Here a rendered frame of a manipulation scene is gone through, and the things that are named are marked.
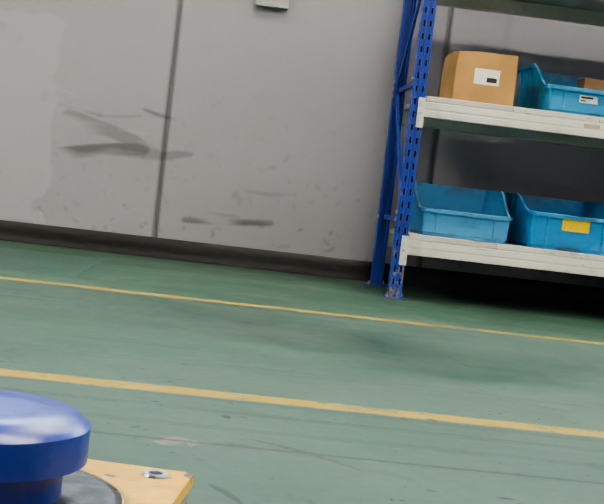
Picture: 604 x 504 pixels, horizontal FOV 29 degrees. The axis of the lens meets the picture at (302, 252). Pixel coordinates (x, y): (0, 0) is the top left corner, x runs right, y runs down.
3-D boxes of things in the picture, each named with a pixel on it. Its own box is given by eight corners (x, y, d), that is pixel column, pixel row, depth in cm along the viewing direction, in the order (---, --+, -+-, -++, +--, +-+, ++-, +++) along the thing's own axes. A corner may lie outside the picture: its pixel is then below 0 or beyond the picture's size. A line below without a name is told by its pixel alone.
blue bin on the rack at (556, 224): (494, 240, 508) (500, 192, 507) (580, 250, 512) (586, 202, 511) (526, 247, 459) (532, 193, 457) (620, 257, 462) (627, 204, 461)
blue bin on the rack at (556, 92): (510, 117, 509) (516, 68, 508) (595, 128, 512) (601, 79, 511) (544, 110, 459) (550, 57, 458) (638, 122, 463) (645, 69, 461)
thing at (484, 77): (512, 107, 460) (519, 56, 459) (451, 100, 459) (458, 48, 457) (495, 112, 491) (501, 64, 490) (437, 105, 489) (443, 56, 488)
